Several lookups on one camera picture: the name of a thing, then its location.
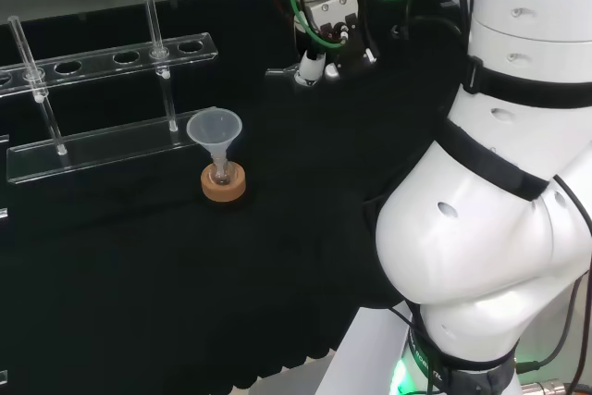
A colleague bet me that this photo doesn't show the small glass round-bottom flask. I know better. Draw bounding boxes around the small glass round-bottom flask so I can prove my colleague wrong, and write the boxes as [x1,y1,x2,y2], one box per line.
[208,157,235,186]

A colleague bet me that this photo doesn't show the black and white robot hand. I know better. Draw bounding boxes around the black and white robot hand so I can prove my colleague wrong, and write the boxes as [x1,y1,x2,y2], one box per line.
[290,0,378,89]

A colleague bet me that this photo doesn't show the clear plastic funnel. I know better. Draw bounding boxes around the clear plastic funnel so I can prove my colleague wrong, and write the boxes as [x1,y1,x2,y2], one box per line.
[185,108,244,169]

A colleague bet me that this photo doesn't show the brown cork ring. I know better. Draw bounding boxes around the brown cork ring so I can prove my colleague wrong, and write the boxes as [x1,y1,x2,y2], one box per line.
[200,162,247,204]

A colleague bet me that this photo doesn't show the black bench cloth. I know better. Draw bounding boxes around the black bench cloth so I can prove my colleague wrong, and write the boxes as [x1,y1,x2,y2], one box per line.
[0,0,468,391]

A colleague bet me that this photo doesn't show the clear acrylic funnel stand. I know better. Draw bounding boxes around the clear acrylic funnel stand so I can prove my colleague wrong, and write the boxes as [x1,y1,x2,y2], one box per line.
[0,0,219,186]

